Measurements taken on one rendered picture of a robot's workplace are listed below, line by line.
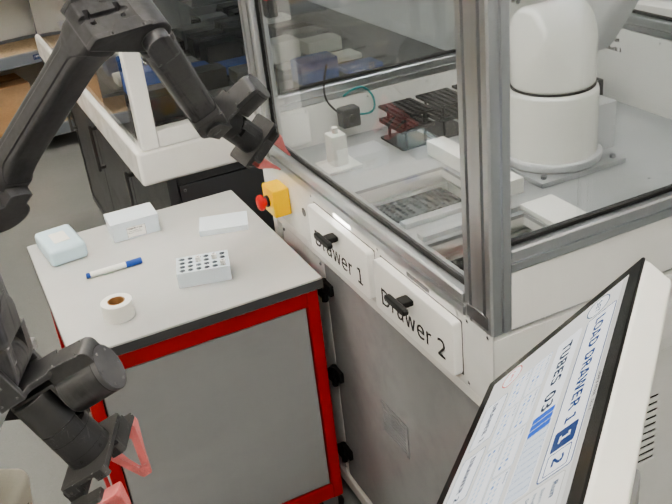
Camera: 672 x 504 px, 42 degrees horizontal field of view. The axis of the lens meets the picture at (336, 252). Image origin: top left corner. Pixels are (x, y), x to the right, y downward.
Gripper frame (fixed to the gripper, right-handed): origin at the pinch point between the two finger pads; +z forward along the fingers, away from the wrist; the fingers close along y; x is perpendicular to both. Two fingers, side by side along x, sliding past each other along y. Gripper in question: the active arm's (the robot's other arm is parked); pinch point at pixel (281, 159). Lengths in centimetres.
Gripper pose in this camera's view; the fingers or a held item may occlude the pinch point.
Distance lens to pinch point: 179.7
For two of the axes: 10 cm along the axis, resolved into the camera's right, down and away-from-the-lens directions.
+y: 5.6, -8.2, -0.5
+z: 5.9, 3.6, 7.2
